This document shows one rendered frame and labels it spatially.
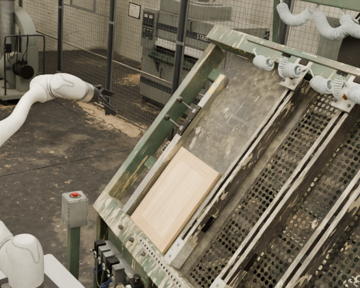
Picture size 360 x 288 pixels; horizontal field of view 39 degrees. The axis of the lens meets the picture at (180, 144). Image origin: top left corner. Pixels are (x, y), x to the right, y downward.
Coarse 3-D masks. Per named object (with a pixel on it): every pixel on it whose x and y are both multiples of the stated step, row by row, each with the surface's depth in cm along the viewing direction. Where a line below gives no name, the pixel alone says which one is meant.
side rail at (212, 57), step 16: (208, 48) 305; (208, 64) 304; (192, 80) 302; (176, 96) 303; (192, 96) 307; (160, 112) 306; (176, 112) 305; (160, 128) 303; (144, 144) 302; (160, 144) 307; (128, 160) 304; (144, 160) 306; (128, 176) 304; (112, 192) 302
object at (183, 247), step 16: (288, 80) 239; (304, 80) 238; (288, 96) 239; (272, 112) 241; (288, 112) 241; (272, 128) 239; (256, 144) 238; (240, 160) 241; (256, 160) 241; (224, 176) 242; (240, 176) 240; (224, 192) 238; (208, 208) 238; (192, 224) 241; (208, 224) 241; (176, 240) 242; (192, 240) 239; (176, 256) 237
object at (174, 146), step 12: (216, 84) 285; (204, 96) 287; (216, 96) 285; (204, 108) 284; (180, 144) 285; (168, 156) 284; (156, 168) 284; (144, 180) 286; (144, 192) 284; (132, 204) 283
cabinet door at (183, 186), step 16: (176, 160) 279; (192, 160) 270; (160, 176) 282; (176, 176) 273; (192, 176) 265; (208, 176) 257; (160, 192) 276; (176, 192) 267; (192, 192) 259; (208, 192) 253; (144, 208) 277; (160, 208) 269; (176, 208) 261; (192, 208) 253; (144, 224) 271; (160, 224) 263; (176, 224) 255; (160, 240) 257
